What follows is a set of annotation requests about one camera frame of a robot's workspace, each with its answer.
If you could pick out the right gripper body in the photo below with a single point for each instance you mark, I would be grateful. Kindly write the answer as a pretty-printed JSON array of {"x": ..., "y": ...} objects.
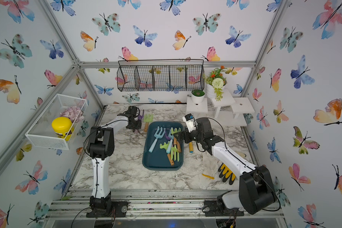
[{"x": 194, "y": 136}]

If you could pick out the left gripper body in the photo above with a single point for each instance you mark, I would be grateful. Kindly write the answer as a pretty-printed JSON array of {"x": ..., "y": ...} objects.
[{"x": 137, "y": 125}]

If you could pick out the purple rake pink handle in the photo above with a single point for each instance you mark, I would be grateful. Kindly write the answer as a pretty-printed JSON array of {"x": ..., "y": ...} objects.
[{"x": 141, "y": 116}]

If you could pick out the green wide fork wooden handle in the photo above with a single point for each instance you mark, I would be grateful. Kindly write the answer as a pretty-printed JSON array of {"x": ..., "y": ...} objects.
[{"x": 148, "y": 118}]

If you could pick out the teal fork yellow handle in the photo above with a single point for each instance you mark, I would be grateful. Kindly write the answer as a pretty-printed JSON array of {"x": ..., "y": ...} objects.
[{"x": 191, "y": 147}]

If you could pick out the teal plastic storage box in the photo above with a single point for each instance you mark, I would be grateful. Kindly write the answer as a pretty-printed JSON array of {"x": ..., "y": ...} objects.
[{"x": 160, "y": 153}]

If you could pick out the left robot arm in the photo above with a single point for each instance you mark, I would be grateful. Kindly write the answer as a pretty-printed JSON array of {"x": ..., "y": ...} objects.
[{"x": 100, "y": 146}]

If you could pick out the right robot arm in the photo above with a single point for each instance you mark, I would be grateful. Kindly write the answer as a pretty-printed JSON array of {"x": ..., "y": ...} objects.
[{"x": 255, "y": 190}]

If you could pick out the light blue rake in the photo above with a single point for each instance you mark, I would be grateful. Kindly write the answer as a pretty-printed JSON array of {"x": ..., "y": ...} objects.
[{"x": 170, "y": 142}]

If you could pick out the white tiered display stand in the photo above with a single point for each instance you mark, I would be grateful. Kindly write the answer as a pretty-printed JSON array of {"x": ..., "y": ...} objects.
[{"x": 229, "y": 111}]

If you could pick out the small white pot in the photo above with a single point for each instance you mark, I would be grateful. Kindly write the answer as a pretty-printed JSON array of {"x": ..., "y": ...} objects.
[{"x": 197, "y": 96}]

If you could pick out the yellow marker on table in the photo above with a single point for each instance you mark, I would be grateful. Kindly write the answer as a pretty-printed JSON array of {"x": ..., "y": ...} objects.
[{"x": 207, "y": 176}]

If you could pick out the yellow black work glove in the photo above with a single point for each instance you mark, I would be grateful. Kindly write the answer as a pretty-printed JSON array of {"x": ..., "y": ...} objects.
[{"x": 226, "y": 173}]

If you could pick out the white pot with flowers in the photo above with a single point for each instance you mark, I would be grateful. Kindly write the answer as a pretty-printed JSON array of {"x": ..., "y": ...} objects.
[{"x": 215, "y": 83}]

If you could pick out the pink flower bundle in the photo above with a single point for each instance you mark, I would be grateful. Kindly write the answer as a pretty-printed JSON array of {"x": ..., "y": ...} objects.
[{"x": 73, "y": 113}]

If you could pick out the yellow lidded jar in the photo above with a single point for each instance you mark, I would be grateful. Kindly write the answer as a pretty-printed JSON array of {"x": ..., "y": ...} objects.
[{"x": 63, "y": 127}]

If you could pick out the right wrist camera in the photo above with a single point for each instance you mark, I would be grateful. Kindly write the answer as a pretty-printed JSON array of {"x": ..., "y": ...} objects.
[{"x": 190, "y": 122}]

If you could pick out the purple tool pink handle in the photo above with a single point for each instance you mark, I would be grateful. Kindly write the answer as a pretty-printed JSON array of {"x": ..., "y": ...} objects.
[{"x": 167, "y": 136}]

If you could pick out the black wire wall basket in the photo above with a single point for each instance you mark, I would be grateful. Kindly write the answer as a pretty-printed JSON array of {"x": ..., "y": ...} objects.
[{"x": 170, "y": 75}]

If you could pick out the white wire wall basket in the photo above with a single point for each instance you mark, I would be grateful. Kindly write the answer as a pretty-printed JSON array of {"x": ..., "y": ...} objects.
[{"x": 41, "y": 133}]

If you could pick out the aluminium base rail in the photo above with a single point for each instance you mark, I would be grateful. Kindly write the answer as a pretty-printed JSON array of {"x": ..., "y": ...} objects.
[{"x": 142, "y": 204}]

